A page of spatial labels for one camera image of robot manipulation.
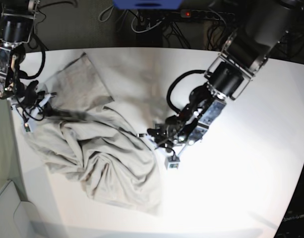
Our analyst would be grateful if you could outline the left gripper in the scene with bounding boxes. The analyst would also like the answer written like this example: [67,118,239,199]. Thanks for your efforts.
[136,123,189,159]

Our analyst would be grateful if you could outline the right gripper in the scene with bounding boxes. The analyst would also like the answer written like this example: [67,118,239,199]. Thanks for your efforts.
[10,91,57,124]

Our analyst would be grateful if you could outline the grey t-shirt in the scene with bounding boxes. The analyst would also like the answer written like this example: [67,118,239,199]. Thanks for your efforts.
[24,54,162,215]

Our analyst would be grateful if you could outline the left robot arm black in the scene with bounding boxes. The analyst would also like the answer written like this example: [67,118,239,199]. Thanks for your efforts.
[147,0,304,153]

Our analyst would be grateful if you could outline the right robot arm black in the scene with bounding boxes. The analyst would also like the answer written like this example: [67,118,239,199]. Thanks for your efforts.
[0,0,52,124]

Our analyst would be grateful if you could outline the black power strip red light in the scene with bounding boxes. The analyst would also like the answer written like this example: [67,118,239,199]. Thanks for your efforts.
[180,9,236,22]

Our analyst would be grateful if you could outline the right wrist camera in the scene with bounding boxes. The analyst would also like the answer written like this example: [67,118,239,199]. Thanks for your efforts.
[22,120,36,133]

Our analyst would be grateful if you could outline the white cable loop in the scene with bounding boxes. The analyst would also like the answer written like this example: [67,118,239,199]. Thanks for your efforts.
[130,14,163,34]

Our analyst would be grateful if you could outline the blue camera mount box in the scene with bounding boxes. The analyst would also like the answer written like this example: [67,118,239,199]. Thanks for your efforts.
[113,0,182,9]

